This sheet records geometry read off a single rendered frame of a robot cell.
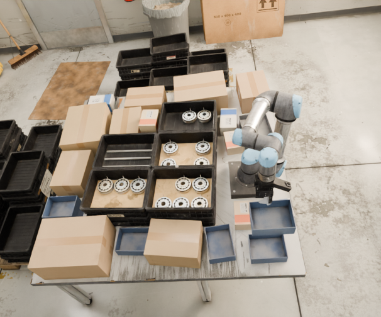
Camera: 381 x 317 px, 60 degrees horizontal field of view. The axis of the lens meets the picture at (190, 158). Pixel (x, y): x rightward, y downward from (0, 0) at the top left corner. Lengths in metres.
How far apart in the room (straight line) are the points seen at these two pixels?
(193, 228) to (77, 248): 0.66
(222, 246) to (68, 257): 0.87
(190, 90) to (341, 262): 1.74
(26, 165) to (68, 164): 0.79
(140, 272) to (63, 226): 0.53
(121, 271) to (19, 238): 1.21
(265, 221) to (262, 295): 1.07
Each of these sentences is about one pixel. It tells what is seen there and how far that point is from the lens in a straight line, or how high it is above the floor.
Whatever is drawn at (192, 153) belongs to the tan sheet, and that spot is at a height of 0.83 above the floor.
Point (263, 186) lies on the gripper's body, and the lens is 1.55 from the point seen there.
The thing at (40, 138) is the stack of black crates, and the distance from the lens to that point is 3.48.
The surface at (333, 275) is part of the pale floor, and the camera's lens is 2.79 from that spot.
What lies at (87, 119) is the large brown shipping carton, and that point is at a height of 0.90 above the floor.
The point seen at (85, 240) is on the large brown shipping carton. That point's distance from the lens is 2.01.
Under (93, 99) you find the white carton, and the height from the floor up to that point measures 0.79.
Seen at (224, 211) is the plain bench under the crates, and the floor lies 0.70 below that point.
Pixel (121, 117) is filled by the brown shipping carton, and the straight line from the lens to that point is 2.57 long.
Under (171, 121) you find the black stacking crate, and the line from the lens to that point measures 2.48.
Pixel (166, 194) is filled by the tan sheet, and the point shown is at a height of 0.83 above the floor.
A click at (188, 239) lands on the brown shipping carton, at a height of 0.86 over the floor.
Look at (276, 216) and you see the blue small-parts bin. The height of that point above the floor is 1.07.
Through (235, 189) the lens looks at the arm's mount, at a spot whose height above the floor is 0.75.
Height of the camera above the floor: 2.57
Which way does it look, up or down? 52 degrees down
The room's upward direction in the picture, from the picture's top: 12 degrees counter-clockwise
